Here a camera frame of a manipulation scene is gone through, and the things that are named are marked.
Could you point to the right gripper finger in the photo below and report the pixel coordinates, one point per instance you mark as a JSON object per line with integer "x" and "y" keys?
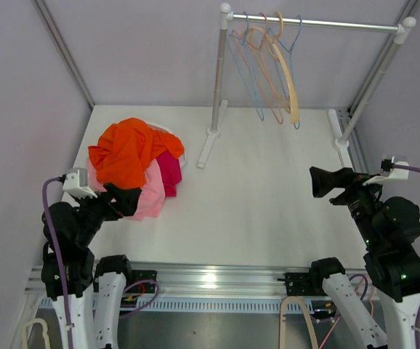
{"x": 320, "y": 191}
{"x": 343, "y": 176}

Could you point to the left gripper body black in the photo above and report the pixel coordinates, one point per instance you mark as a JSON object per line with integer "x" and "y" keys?
{"x": 97, "y": 209}

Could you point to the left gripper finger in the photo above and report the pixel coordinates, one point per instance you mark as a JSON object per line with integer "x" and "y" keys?
{"x": 129, "y": 196}
{"x": 124, "y": 209}

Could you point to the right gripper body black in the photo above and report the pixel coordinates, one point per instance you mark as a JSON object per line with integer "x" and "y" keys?
{"x": 360, "y": 201}

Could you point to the pink t shirt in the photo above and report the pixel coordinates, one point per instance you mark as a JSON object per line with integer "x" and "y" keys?
{"x": 152, "y": 197}

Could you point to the orange t shirt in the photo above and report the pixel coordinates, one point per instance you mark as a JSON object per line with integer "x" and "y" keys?
{"x": 133, "y": 152}

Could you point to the crimson red t shirt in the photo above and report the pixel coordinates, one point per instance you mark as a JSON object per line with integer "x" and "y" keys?
{"x": 170, "y": 172}

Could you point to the beige wooden hanger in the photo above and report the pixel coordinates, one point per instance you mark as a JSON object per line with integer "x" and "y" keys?
{"x": 269, "y": 65}

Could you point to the pink wire hanger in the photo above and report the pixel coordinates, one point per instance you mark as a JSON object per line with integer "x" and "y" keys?
{"x": 257, "y": 81}

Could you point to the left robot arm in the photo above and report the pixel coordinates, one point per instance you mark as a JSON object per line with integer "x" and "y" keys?
{"x": 85, "y": 294}

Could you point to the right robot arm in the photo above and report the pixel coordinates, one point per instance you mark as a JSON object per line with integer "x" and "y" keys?
{"x": 388, "y": 229}

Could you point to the beige hanger bottom left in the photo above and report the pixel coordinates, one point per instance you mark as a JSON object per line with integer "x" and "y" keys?
{"x": 40, "y": 327}

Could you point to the white perforated plastic basket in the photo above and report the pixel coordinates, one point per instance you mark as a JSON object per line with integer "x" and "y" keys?
{"x": 173, "y": 145}

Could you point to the metal clothes rack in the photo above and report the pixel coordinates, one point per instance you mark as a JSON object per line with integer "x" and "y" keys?
{"x": 397, "y": 35}

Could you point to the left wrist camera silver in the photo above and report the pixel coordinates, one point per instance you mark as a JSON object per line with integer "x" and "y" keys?
{"x": 76, "y": 184}

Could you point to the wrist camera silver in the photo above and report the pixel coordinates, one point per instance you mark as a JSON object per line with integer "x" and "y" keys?
{"x": 76, "y": 184}
{"x": 390, "y": 170}

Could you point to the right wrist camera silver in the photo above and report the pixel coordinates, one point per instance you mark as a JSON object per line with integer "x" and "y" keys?
{"x": 390, "y": 170}

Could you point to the aluminium mounting rail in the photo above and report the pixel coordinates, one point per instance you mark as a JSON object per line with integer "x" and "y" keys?
{"x": 210, "y": 289}

